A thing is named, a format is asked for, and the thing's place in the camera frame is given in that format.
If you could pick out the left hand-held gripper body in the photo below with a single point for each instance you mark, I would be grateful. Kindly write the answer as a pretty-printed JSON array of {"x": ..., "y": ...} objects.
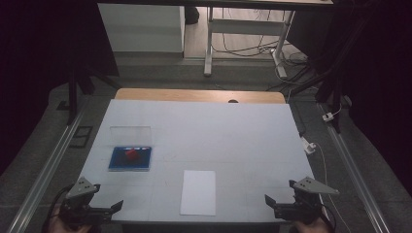
[{"x": 82, "y": 189}]

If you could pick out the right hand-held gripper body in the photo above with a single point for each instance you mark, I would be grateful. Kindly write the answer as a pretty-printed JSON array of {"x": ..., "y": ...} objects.
[{"x": 311, "y": 186}]

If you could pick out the blue ink pad box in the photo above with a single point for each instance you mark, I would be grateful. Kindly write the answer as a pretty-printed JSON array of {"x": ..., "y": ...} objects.
[{"x": 129, "y": 163}]

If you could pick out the red stamp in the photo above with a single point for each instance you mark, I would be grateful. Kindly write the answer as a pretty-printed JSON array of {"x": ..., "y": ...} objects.
[{"x": 131, "y": 154}]

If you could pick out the person's right hand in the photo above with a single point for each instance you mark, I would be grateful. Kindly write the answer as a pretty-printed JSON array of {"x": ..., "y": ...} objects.
[{"x": 312, "y": 227}]

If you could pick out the person's left hand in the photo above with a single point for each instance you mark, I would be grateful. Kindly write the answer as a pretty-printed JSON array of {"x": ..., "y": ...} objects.
[{"x": 64, "y": 228}]

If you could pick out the white plug adapter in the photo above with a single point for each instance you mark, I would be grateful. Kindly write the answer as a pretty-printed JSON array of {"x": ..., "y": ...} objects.
[{"x": 308, "y": 146}]

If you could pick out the white power strip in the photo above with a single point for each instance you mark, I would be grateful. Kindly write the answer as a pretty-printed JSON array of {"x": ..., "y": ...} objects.
[{"x": 328, "y": 116}]

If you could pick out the white paper sheet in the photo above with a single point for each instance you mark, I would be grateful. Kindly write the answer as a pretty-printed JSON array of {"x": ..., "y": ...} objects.
[{"x": 198, "y": 194}]

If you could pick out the white table cover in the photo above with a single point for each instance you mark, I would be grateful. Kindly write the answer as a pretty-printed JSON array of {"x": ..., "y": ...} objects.
[{"x": 210, "y": 136}]

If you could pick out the black metal stand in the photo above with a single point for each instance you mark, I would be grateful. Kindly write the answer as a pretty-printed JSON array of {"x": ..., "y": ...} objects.
[{"x": 72, "y": 97}]

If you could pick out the black tripod stand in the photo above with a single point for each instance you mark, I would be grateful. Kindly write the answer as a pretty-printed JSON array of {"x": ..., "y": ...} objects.
[{"x": 330, "y": 93}]

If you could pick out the dark curtain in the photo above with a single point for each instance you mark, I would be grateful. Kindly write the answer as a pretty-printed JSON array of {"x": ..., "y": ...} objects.
[
  {"x": 382, "y": 81},
  {"x": 39, "y": 64}
]

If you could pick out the white cabinet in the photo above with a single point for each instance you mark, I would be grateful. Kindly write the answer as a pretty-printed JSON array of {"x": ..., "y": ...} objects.
[{"x": 142, "y": 29}]

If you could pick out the black shoe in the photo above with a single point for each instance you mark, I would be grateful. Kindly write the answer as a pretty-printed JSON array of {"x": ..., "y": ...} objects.
[{"x": 191, "y": 15}]

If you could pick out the aluminium rail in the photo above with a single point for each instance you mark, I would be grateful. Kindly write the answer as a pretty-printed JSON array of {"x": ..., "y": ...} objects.
[
  {"x": 353, "y": 171},
  {"x": 45, "y": 171}
]

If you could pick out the white desk frame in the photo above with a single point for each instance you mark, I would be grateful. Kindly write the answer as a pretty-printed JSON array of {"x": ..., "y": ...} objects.
[{"x": 246, "y": 26}]

